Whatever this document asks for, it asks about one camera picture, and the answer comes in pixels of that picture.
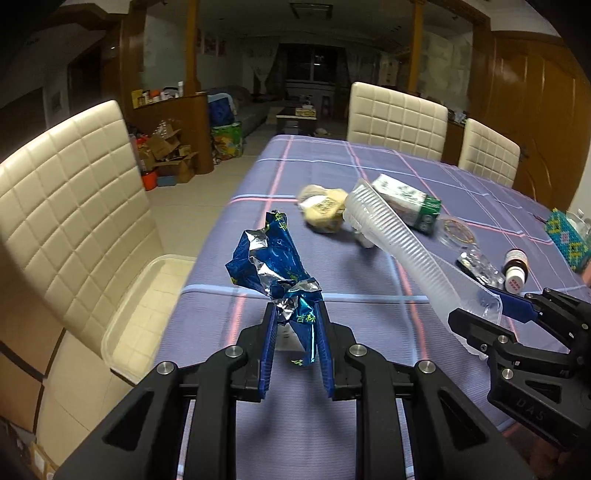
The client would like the wooden partition cabinet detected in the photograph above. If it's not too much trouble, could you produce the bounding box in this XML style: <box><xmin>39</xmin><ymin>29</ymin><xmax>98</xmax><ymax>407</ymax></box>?
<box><xmin>124</xmin><ymin>92</ymin><xmax>213</xmax><ymax>175</ymax></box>

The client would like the colourful printed bag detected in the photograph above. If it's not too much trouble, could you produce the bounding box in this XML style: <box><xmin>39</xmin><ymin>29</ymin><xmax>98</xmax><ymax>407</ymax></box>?
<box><xmin>211</xmin><ymin>122</ymin><xmax>244</xmax><ymax>161</ymax></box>

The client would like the white curtain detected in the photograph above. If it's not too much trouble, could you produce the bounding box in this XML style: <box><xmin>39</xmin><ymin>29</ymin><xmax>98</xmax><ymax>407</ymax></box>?
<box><xmin>249</xmin><ymin>46</ymin><xmax>280</xmax><ymax>95</ymax></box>

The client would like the clear plastic storage box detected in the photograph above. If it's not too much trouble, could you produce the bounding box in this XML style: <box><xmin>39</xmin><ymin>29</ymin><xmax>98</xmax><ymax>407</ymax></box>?
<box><xmin>100</xmin><ymin>253</ymin><xmax>199</xmax><ymax>384</ymax></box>

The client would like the stack of clear plastic cups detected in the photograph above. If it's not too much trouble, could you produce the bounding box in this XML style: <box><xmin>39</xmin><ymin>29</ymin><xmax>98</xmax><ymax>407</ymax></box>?
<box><xmin>344</xmin><ymin>179</ymin><xmax>503</xmax><ymax>356</ymax></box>

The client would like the wooden pillar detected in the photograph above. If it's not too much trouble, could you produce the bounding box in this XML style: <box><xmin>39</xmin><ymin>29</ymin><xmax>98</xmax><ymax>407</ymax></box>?
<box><xmin>185</xmin><ymin>0</ymin><xmax>201</xmax><ymax>95</ymax></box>
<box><xmin>409</xmin><ymin>0</ymin><xmax>425</xmax><ymax>93</ymax></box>

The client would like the purple plaid tablecloth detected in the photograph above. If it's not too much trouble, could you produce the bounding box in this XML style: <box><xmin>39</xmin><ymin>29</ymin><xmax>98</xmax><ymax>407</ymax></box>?
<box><xmin>154</xmin><ymin>134</ymin><xmax>591</xmax><ymax>480</ymax></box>

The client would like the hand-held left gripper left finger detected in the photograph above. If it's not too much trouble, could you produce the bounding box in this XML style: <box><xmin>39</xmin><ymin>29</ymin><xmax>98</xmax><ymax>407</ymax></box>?
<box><xmin>53</xmin><ymin>302</ymin><xmax>280</xmax><ymax>480</ymax></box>

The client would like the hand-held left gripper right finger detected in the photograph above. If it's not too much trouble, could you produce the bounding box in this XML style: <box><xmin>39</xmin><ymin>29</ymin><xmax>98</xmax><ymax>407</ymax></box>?
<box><xmin>316</xmin><ymin>300</ymin><xmax>536</xmax><ymax>480</ymax></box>

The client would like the brown bottle with white cap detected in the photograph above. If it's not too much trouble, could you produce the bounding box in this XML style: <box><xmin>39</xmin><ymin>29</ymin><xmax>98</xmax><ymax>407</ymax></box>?
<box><xmin>503</xmin><ymin>249</ymin><xmax>528</xmax><ymax>292</ymax></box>

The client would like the green and white milk carton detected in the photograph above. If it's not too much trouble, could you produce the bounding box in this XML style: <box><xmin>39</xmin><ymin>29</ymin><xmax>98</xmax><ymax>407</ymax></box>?
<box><xmin>372</xmin><ymin>174</ymin><xmax>442</xmax><ymax>235</ymax></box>

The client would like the dark coffee table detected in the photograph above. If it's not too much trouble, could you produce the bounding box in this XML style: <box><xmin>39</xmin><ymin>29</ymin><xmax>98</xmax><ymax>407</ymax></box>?
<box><xmin>276</xmin><ymin>106</ymin><xmax>318</xmax><ymax>134</ymax></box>

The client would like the green beaded tissue box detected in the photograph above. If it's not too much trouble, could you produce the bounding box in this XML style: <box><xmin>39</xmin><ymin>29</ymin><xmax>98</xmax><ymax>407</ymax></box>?
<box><xmin>547</xmin><ymin>210</ymin><xmax>591</xmax><ymax>275</ymax></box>

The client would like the blue foil snack wrapper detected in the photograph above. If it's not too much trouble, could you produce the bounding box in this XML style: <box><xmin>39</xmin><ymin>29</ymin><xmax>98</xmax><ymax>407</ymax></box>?
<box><xmin>225</xmin><ymin>210</ymin><xmax>324</xmax><ymax>367</ymax></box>

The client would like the clear round lid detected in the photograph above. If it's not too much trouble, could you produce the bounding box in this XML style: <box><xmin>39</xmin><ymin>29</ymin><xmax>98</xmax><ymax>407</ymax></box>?
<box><xmin>436</xmin><ymin>217</ymin><xmax>476</xmax><ymax>247</ymax></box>

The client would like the crumpled clear plastic packaging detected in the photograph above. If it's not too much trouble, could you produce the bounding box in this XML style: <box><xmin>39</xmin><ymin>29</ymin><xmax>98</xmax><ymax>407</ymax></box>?
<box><xmin>457</xmin><ymin>247</ymin><xmax>506</xmax><ymax>289</ymax></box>

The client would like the row of bottles and jars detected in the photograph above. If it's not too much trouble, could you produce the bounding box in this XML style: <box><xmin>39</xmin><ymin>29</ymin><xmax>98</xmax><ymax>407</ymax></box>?
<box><xmin>131</xmin><ymin>82</ymin><xmax>185</xmax><ymax>109</ymax></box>

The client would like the cream quilted dining chair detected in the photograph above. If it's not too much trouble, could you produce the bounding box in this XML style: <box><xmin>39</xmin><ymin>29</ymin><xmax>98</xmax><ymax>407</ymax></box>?
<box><xmin>346</xmin><ymin>82</ymin><xmax>448</xmax><ymax>161</ymax></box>
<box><xmin>0</xmin><ymin>99</ymin><xmax>199</xmax><ymax>472</ymax></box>
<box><xmin>458</xmin><ymin>118</ymin><xmax>521</xmax><ymax>188</ymax></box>

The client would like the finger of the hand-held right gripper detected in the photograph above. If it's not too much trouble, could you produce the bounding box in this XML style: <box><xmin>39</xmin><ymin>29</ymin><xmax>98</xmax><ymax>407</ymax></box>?
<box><xmin>447</xmin><ymin>307</ymin><xmax>571</xmax><ymax>374</ymax></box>
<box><xmin>480</xmin><ymin>285</ymin><xmax>591</xmax><ymax>356</ymax></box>

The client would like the grey sofa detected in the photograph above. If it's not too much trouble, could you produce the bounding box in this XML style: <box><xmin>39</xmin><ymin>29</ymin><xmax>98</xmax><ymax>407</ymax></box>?
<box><xmin>231</xmin><ymin>85</ymin><xmax>274</xmax><ymax>139</ymax></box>

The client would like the wooden wall cabinet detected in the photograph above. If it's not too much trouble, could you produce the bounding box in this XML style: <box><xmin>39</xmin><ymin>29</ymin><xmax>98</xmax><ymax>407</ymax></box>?
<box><xmin>471</xmin><ymin>32</ymin><xmax>591</xmax><ymax>208</ymax></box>

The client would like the beige food wrapper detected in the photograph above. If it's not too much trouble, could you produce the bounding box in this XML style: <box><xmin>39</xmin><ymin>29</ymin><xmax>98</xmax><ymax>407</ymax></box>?
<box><xmin>297</xmin><ymin>185</ymin><xmax>348</xmax><ymax>234</ymax></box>

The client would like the dark window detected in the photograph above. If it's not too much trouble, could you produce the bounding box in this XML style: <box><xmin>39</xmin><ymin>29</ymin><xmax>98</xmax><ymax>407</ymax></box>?
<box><xmin>279</xmin><ymin>44</ymin><xmax>349</xmax><ymax>100</ymax></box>

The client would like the pile of cardboard boxes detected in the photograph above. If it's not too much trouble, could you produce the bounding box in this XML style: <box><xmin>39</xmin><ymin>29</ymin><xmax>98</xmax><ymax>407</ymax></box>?
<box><xmin>137</xmin><ymin>119</ymin><xmax>199</xmax><ymax>186</ymax></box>

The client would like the blue bag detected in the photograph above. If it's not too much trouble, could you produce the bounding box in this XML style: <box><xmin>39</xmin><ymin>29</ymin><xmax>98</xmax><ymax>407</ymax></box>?
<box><xmin>209</xmin><ymin>93</ymin><xmax>234</xmax><ymax>126</ymax></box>

